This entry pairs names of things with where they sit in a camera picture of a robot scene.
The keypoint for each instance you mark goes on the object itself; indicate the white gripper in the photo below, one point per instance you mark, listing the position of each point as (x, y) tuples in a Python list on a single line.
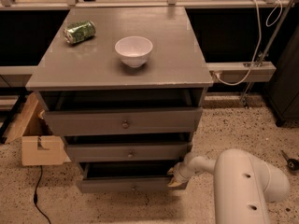
[(179, 174)]

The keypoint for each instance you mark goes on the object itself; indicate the grey bottom drawer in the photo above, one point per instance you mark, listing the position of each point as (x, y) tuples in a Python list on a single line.
[(126, 176)]

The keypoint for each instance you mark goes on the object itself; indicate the grey drawer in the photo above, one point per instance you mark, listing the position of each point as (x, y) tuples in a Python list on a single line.
[(126, 176), (81, 123), (128, 152)]

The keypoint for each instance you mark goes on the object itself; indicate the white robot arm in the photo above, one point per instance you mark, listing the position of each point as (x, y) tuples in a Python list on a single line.
[(243, 184)]

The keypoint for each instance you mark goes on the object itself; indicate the grey middle drawer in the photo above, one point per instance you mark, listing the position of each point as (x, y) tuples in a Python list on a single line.
[(128, 152)]

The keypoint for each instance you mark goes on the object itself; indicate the grey top drawer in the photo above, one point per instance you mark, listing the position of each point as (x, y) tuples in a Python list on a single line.
[(81, 123)]

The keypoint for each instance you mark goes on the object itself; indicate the grey drawer cabinet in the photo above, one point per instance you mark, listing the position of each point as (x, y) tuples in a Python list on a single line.
[(91, 77)]

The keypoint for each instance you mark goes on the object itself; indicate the metal diagonal rod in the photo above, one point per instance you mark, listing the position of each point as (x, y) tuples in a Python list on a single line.
[(259, 60)]

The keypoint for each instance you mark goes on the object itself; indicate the black caster wheel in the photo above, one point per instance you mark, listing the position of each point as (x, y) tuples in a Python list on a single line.
[(292, 164)]

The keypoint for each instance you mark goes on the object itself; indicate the white bowl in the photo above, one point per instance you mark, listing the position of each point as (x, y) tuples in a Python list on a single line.
[(134, 51)]

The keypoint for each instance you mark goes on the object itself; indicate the wooden block fixture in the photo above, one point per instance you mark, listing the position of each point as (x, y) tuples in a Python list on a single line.
[(38, 146)]

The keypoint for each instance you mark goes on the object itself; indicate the dark cabinet at right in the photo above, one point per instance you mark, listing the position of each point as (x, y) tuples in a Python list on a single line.
[(283, 89)]

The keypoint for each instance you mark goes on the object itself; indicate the green crushed soda can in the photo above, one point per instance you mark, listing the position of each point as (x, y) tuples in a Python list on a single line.
[(79, 31)]

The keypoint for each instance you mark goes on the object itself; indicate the grey rail beam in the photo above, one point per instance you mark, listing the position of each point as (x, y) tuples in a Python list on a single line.
[(236, 73)]

